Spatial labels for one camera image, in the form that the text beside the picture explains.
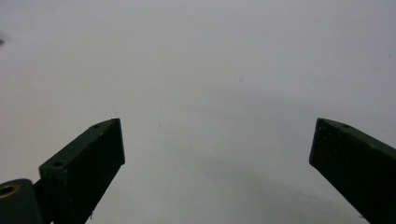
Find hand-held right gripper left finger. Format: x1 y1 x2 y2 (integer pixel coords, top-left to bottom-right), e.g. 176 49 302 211
33 118 126 224

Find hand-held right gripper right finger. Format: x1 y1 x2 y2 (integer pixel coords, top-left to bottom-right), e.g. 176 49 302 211
308 117 396 224

